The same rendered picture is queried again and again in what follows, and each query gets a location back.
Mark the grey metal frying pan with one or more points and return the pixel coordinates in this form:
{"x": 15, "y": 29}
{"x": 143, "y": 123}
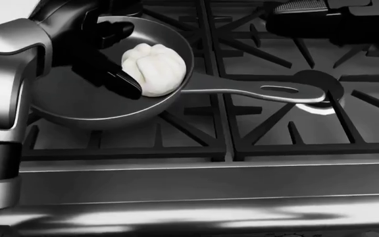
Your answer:
{"x": 110, "y": 81}

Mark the white dumpling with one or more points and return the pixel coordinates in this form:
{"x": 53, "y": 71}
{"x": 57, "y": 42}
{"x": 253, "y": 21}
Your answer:
{"x": 156, "y": 69}

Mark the black round burner cap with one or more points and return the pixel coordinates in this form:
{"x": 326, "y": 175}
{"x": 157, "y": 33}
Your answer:
{"x": 321, "y": 81}

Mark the black cast iron stove grate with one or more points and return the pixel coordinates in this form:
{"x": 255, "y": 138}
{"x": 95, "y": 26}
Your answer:
{"x": 189, "y": 138}
{"x": 308, "y": 123}

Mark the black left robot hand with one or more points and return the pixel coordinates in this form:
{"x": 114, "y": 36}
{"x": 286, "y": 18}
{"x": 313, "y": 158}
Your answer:
{"x": 92, "y": 56}

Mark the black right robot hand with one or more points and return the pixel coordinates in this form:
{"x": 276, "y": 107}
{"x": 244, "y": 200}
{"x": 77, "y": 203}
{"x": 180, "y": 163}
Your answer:
{"x": 324, "y": 23}

